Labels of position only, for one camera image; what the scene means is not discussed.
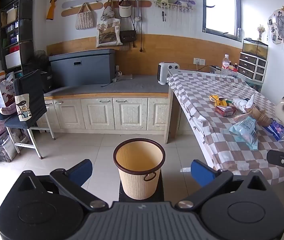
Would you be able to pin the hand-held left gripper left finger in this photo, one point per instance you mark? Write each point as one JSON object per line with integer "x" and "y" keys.
{"x": 80, "y": 172}

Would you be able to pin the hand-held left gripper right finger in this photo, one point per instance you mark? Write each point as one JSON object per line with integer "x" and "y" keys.
{"x": 203, "y": 172}

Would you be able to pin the crushed blue drink can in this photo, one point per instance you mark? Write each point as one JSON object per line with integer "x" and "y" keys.
{"x": 275, "y": 130}

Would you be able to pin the beige ribbed waste bin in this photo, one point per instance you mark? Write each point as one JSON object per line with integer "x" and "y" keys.
{"x": 139, "y": 177}

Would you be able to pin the light blue snack bag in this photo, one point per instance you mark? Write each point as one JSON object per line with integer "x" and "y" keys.
{"x": 246, "y": 132}

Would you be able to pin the cream cabinet with wooden top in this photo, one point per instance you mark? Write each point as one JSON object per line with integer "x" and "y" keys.
{"x": 99, "y": 112}

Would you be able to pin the crumpled white tissue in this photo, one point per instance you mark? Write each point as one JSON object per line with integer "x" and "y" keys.
{"x": 241, "y": 103}

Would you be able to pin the red cardboard box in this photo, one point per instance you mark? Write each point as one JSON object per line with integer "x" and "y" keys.
{"x": 225, "y": 110}

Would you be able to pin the brown white checkered tablecloth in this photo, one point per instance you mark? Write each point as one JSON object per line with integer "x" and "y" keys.
{"x": 201, "y": 100}

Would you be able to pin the yellow snack packet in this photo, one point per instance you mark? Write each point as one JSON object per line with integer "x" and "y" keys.
{"x": 218, "y": 100}

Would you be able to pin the cartoon print tote bag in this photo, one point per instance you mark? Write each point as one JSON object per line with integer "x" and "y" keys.
{"x": 23, "y": 107}

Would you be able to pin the black cloth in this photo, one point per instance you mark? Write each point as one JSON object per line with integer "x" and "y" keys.
{"x": 35, "y": 92}

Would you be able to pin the white drawer unit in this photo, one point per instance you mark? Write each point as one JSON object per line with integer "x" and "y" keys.
{"x": 250, "y": 65}

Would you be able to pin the pink pet bed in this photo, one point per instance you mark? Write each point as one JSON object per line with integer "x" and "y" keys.
{"x": 7, "y": 110}

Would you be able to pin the black paper bag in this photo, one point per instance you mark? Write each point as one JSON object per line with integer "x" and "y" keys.
{"x": 46, "y": 80}

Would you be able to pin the grey storage box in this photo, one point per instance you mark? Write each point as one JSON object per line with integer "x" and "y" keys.
{"x": 82, "y": 70}

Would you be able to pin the clear plastic water bottle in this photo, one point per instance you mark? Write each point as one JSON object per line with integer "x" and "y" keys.
{"x": 224, "y": 67}

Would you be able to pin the white space heater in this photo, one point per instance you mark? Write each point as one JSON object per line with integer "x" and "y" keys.
{"x": 167, "y": 73}

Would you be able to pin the glass fish tank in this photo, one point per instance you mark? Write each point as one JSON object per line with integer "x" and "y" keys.
{"x": 254, "y": 48}

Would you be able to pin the white red print shopping bag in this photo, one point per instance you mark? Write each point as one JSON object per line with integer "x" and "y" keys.
{"x": 2, "y": 92}

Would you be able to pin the dried flowers in vase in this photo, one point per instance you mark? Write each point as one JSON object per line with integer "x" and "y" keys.
{"x": 261, "y": 32}

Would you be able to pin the printed canvas tote bag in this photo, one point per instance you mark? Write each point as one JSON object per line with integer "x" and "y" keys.
{"x": 108, "y": 33}

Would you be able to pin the brown leather handbag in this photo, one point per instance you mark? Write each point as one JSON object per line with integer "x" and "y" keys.
{"x": 128, "y": 37}

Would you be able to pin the beige knit bag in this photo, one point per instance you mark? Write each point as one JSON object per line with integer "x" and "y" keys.
{"x": 84, "y": 18}

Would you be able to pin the dark framed window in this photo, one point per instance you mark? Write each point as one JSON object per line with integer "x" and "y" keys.
{"x": 221, "y": 12}

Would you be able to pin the orange toy rifle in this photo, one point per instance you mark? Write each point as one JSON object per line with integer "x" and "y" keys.
{"x": 52, "y": 7}

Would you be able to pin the white bucket bag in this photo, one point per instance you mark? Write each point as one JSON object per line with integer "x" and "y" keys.
{"x": 125, "y": 10}

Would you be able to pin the black shelf rack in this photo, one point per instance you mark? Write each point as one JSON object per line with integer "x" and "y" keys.
{"x": 25, "y": 12}

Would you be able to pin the purple plush toy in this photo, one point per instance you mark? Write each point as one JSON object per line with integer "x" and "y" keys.
{"x": 184, "y": 1}

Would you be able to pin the green plush toy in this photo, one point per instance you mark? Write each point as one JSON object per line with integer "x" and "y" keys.
{"x": 163, "y": 1}

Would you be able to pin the white metal frame chair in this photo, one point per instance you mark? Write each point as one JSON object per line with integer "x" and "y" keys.
{"x": 19, "y": 124}

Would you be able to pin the white wall socket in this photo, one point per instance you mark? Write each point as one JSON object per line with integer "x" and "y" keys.
{"x": 199, "y": 61}

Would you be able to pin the wooden wall coat rack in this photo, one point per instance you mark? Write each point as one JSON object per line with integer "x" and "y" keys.
{"x": 68, "y": 12}

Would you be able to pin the macrame wall hanging shelf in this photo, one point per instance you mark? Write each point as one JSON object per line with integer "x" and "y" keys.
{"x": 179, "y": 12}

